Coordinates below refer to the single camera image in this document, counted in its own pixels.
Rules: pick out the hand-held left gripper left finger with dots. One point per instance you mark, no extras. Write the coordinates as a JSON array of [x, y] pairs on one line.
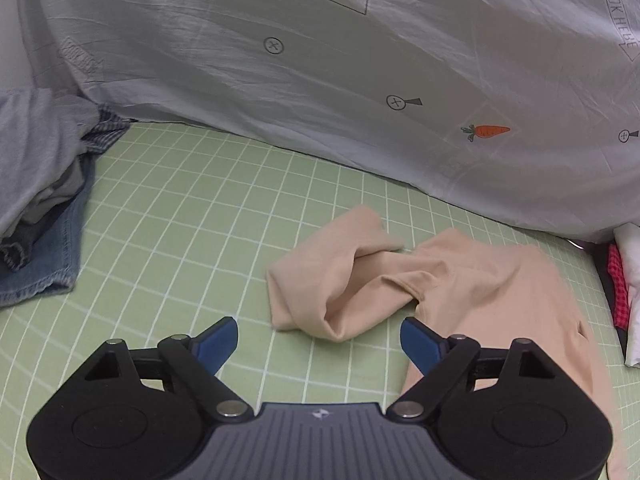
[[217, 342]]

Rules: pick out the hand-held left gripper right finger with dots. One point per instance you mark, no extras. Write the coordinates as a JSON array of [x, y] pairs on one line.
[[420, 342]]

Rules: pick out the beige long-sleeve shirt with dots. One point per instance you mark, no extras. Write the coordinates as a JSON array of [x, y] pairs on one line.
[[500, 285]]

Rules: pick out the green grid mat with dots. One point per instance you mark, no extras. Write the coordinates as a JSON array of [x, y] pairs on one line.
[[175, 235]]

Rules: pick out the blue denim jeans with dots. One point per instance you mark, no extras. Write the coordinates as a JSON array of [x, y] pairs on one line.
[[50, 260]]

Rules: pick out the red checked garment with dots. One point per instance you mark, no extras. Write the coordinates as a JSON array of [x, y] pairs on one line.
[[619, 290]]

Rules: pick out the white folded garment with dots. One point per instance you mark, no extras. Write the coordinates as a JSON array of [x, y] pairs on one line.
[[631, 260]]

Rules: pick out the blue plaid shirt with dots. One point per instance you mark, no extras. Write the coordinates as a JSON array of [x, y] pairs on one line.
[[107, 130]]

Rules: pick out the grey garment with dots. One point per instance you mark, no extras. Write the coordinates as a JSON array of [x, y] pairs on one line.
[[35, 160]]

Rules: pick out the grey carrot-print sheet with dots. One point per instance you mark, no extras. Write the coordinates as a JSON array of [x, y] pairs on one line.
[[300, 85]]

